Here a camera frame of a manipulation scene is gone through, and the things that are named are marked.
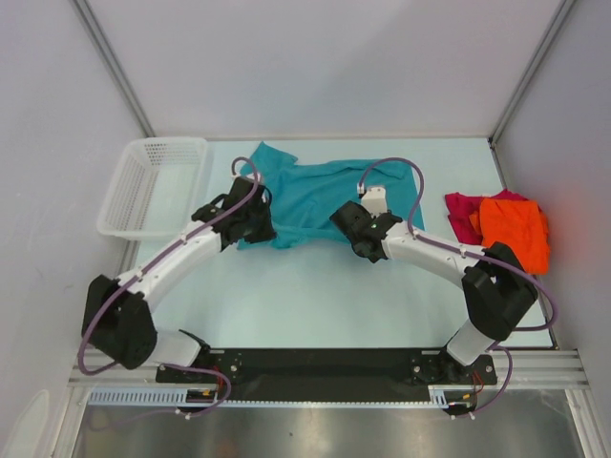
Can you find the orange folded t shirt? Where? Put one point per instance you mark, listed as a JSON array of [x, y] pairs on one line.
[[519, 224]]

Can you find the teal t shirt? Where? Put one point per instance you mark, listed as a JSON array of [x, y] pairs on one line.
[[305, 196]]

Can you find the magenta folded t shirt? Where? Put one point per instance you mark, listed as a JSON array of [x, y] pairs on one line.
[[461, 208]]

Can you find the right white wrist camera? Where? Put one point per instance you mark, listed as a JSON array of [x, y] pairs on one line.
[[374, 200]]

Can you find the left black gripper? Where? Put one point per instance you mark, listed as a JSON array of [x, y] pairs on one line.
[[267, 232]]

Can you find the aluminium frame rail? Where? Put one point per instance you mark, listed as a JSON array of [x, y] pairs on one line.
[[532, 369]]

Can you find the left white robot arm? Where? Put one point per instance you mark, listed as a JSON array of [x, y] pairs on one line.
[[118, 318]]

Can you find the white slotted cable duct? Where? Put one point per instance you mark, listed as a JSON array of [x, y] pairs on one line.
[[184, 397]]

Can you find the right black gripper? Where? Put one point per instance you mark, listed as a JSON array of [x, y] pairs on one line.
[[374, 218]]

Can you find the white plastic basket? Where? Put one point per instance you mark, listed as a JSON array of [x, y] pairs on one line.
[[154, 188]]

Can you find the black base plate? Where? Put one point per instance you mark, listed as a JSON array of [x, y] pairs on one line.
[[342, 375]]

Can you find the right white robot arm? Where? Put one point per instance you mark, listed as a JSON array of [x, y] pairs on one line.
[[497, 292]]

